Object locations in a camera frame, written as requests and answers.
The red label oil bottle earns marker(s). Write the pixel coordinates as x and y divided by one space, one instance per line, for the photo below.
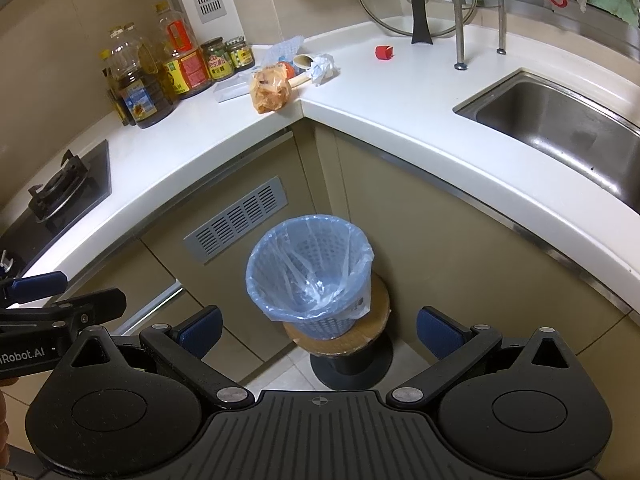
181 55

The white tissue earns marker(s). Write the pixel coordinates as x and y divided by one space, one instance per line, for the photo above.
322 68

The cardboard paper tube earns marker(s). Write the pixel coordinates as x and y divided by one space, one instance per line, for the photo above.
305 63

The bubble wrap sheet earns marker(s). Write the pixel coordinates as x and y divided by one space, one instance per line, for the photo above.
283 52

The cream foam strip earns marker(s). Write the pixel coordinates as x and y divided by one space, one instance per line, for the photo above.
298 80

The cabinet drawer handle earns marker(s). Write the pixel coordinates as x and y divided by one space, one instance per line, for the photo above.
135 321

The red bottle cap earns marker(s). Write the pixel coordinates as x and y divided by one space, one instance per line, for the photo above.
384 52

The small checkered lid jar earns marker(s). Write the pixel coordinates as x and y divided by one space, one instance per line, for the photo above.
240 53

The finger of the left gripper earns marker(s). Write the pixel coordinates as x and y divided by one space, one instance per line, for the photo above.
25 290
77 312

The cabinet vent grille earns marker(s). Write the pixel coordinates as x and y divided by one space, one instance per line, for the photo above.
220 232

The blue lined trash basket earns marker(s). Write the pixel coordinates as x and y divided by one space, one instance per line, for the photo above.
314 273

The person left hand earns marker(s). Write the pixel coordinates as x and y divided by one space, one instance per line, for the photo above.
4 433

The orange snack bag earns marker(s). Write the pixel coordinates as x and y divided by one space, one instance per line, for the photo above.
270 89

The clear plastic box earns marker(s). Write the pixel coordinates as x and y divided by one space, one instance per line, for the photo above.
233 87

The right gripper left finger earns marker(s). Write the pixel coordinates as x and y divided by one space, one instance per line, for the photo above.
179 352

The round wooden stool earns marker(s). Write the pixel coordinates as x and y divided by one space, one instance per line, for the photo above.
359 359

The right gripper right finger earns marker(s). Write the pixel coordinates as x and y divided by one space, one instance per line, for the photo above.
456 348

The small yellow cap bottle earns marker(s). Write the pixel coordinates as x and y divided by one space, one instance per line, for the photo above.
112 91

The black gas stove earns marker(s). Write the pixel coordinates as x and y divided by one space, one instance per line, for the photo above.
81 183

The green label sauce jar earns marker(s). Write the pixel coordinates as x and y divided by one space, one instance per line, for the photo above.
217 59

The large dark oil bottle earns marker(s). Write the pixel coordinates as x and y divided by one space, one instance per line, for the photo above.
138 78

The steel kitchen sink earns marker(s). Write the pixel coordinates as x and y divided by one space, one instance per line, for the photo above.
584 135

